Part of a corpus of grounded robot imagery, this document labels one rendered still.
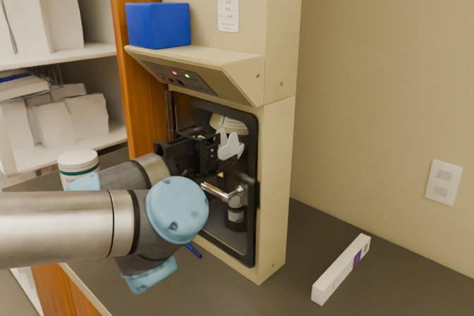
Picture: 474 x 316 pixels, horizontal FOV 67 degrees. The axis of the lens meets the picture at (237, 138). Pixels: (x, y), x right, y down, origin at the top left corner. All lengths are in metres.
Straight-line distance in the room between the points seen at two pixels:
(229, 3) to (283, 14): 0.11
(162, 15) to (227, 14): 0.13
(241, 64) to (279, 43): 0.11
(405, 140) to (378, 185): 0.17
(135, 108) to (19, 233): 0.63
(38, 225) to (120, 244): 0.08
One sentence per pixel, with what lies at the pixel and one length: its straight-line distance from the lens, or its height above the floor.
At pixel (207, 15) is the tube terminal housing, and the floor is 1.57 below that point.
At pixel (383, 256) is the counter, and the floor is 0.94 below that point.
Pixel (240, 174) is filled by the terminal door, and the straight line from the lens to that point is 0.82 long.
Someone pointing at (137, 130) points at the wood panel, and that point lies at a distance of 1.00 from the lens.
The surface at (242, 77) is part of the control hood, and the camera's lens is 0.66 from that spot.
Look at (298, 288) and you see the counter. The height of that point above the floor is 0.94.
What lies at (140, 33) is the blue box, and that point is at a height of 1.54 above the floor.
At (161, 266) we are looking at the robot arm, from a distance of 0.55.
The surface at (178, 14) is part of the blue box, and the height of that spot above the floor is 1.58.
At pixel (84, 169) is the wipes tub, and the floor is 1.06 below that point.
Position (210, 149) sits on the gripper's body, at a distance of 0.68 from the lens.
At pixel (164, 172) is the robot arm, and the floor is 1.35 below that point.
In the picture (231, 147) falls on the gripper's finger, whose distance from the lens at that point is 0.72.
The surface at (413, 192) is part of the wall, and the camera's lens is 1.13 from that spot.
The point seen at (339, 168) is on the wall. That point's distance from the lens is 1.20.
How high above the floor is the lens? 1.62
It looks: 22 degrees down
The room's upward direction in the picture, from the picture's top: straight up
